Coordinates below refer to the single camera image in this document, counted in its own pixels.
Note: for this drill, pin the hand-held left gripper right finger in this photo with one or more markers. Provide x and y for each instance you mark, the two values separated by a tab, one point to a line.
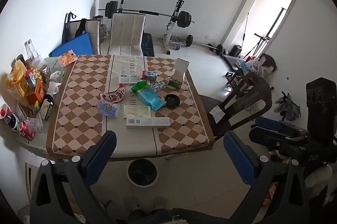
239	158

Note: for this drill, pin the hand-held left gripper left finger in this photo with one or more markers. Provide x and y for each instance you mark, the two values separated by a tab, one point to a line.
101	155

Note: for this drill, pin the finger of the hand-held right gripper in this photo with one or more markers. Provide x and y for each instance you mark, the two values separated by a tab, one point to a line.
268	123
266	137

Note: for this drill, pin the white box with green print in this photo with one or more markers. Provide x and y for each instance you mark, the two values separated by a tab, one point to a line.
180	74

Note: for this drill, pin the person's right forearm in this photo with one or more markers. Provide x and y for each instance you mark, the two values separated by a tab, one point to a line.
318	176

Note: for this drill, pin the black trash bin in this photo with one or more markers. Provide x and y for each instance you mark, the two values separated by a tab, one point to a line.
142	172

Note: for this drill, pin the grey cloth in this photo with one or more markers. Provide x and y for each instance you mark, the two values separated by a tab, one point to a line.
288	108

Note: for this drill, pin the brown wooden chair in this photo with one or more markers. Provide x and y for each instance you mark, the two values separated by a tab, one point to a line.
250	97

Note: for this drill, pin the blue tissue packet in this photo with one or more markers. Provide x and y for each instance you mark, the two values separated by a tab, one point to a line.
108	108

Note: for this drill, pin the brown checkered tablecloth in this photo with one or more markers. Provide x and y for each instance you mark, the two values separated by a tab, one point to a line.
79	108

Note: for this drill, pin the long white box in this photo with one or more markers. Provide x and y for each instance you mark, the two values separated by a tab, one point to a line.
147	122

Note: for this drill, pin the white paper slip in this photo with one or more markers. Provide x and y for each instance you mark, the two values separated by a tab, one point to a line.
137	111

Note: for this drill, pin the white plastic bags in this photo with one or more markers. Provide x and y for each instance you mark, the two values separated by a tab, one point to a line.
259	66

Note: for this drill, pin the red and white wrapper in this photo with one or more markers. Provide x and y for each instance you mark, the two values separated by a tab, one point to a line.
113	94

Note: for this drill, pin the clear plastic cup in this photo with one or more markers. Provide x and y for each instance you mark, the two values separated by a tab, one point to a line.
35	124

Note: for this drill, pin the green and teal bag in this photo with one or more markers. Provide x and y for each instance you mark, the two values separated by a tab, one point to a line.
146	96

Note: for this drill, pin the red soda can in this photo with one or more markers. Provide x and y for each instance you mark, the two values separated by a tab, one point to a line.
25	130

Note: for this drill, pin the flattened white printed carton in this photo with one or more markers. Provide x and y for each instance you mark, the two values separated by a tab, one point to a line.
127	79

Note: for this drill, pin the crumpled white tissue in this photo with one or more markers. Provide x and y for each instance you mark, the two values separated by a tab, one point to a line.
54	90

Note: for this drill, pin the small black bowl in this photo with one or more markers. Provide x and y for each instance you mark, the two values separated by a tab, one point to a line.
172	101

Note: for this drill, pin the orange box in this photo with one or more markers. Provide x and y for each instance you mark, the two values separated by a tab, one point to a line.
38	92

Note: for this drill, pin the silver blister pack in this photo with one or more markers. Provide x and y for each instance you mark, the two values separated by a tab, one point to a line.
158	86

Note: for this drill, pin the small milk carton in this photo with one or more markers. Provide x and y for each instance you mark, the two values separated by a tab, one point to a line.
148	75

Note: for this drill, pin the cola bottle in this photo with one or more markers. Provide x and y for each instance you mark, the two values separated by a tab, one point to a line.
9	117

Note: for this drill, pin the small barbell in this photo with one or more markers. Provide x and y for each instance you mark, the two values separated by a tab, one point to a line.
202	44

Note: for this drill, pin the orange snack packet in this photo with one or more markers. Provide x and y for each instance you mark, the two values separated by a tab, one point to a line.
66	58

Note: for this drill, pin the blue folded mat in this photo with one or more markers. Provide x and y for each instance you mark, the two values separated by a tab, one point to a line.
76	46

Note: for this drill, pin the white padded chair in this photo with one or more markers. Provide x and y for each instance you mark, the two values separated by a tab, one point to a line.
127	32

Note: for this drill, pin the white chair with black bag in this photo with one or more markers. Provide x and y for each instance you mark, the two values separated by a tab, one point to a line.
90	28

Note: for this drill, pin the clear glass bottle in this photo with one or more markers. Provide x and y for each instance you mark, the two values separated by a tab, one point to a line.
29	49

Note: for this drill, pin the white squat rack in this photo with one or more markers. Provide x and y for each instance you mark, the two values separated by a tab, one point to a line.
172	20

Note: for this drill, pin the long barbell with black plates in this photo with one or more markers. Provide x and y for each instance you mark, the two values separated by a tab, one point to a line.
158	14

